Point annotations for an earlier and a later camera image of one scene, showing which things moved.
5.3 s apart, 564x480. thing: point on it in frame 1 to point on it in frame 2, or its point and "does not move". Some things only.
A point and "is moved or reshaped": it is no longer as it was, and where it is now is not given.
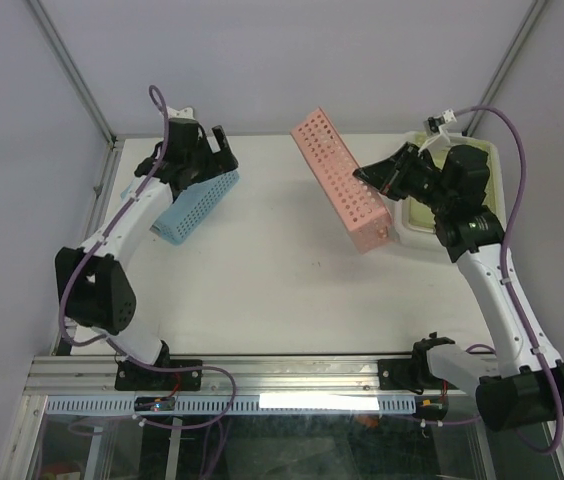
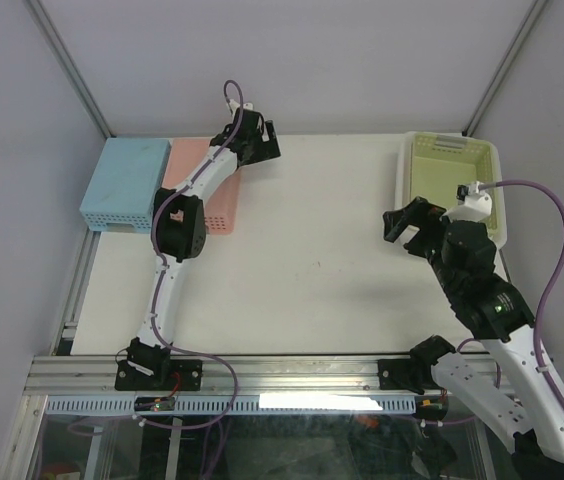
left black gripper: (221, 162) to (270, 149)
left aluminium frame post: (113, 141) does not move
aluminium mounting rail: (221, 376) does not move
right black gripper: (392, 171) to (395, 221)
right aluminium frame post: (506, 62) does not move
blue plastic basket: (190, 211) is moved or reshaped
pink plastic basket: (360, 207) to (223, 204)
